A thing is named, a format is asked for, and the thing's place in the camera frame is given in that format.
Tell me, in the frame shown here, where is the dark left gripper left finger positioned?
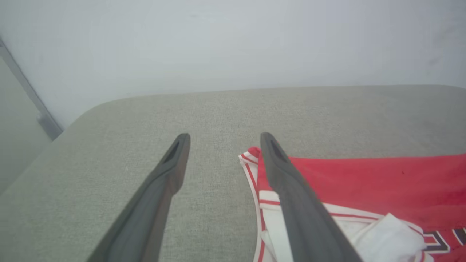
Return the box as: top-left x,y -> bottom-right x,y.
86,133 -> 191,262

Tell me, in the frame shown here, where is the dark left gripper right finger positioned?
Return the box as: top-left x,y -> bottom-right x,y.
260,132 -> 365,262

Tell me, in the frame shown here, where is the red and white sports garment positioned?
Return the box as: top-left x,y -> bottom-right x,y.
238,146 -> 466,262

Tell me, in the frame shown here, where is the grey metal frame bar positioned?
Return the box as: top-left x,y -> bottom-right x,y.
0,38 -> 64,141

